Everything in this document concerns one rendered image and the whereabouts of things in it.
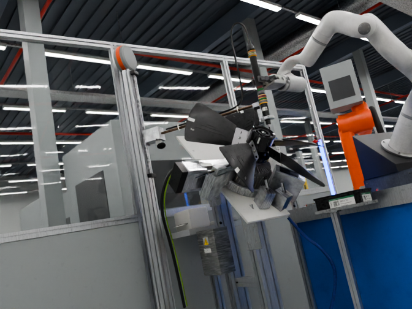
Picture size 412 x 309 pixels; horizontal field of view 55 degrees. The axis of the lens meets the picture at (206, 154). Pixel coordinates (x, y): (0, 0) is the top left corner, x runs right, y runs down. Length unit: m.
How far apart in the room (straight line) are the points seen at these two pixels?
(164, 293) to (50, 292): 0.54
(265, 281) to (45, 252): 1.04
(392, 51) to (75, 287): 1.87
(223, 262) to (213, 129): 0.64
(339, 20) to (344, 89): 3.83
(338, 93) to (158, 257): 4.27
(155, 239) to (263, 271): 0.59
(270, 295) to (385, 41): 1.28
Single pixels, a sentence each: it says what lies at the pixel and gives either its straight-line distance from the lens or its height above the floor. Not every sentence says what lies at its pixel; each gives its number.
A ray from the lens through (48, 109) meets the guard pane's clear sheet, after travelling 2.27.
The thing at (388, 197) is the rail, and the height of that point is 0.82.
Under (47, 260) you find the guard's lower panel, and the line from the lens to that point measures 2.09.
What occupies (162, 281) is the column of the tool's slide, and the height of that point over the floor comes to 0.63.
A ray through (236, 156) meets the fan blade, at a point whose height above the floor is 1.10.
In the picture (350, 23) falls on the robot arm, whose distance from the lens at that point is 2.03.
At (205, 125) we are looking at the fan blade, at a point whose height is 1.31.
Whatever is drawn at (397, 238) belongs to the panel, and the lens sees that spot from 2.04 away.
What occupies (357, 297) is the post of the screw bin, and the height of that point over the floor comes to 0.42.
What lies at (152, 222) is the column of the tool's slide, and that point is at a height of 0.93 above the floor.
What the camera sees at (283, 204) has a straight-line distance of 1.86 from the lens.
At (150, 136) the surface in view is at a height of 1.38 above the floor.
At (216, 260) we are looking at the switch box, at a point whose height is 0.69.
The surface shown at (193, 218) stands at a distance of 2.17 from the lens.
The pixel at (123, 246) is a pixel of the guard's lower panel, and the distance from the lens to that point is 2.20.
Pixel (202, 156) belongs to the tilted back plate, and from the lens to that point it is 2.05.
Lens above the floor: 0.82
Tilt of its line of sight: 11 degrees up
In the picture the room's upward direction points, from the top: 11 degrees counter-clockwise
